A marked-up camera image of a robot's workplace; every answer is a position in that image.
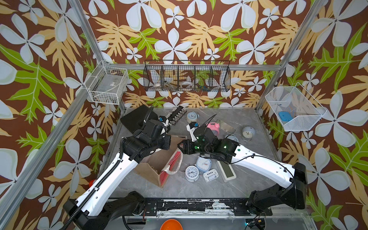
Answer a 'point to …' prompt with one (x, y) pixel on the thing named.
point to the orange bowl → (171, 224)
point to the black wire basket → (185, 75)
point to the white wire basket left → (106, 84)
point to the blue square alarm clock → (203, 164)
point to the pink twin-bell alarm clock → (214, 127)
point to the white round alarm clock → (192, 173)
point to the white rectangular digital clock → (226, 170)
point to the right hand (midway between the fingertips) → (179, 145)
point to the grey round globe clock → (248, 132)
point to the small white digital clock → (211, 175)
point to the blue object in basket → (285, 116)
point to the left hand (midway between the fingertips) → (169, 136)
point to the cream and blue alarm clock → (192, 116)
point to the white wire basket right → (305, 110)
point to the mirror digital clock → (226, 127)
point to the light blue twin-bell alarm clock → (233, 137)
